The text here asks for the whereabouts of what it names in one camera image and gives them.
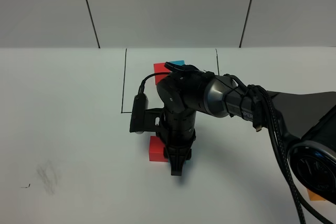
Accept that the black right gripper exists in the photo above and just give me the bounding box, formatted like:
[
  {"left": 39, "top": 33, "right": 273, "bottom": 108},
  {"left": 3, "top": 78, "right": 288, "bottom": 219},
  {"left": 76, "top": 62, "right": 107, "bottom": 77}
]
[{"left": 157, "top": 108, "right": 196, "bottom": 176}]

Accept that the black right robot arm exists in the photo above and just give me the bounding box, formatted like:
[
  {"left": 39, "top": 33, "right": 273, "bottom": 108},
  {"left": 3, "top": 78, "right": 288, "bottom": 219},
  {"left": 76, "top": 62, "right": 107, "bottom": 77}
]
[{"left": 157, "top": 62, "right": 335, "bottom": 202}]

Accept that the red template cube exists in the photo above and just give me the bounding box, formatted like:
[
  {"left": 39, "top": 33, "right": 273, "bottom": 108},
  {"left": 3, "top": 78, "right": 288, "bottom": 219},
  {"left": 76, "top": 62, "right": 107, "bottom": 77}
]
[{"left": 153, "top": 62, "right": 171, "bottom": 85}]

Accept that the blue template cube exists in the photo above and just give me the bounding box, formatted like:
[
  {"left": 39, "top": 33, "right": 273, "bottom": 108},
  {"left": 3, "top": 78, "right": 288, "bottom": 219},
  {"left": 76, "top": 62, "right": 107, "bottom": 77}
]
[{"left": 170, "top": 60, "right": 185, "bottom": 66}]

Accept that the orange loose cube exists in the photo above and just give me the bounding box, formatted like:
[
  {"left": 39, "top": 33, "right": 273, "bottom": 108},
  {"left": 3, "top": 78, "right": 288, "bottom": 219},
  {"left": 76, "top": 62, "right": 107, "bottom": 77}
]
[{"left": 307, "top": 189, "right": 325, "bottom": 201}]

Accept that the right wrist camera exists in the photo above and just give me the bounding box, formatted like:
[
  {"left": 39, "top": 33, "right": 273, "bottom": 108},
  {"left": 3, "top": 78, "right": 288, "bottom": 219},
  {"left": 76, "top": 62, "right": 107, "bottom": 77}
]
[{"left": 129, "top": 93, "right": 163, "bottom": 134}]

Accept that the black right camera cable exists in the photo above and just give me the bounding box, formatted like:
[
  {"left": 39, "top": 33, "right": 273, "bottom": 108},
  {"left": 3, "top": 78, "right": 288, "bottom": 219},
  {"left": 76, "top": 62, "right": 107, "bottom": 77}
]
[{"left": 138, "top": 71, "right": 171, "bottom": 96}]

